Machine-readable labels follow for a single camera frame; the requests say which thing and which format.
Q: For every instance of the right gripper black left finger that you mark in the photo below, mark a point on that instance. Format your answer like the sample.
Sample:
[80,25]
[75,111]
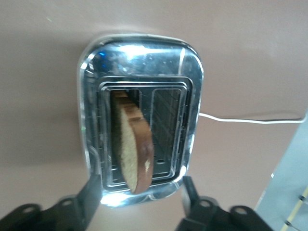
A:
[79,209]

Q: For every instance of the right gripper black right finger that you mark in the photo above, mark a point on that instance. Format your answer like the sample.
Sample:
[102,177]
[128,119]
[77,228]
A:
[204,216]

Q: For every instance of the slice of brown bread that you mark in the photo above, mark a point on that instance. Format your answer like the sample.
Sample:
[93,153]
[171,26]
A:
[134,149]

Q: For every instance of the chrome two-slot toaster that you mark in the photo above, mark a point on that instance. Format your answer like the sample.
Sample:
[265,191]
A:
[144,60]

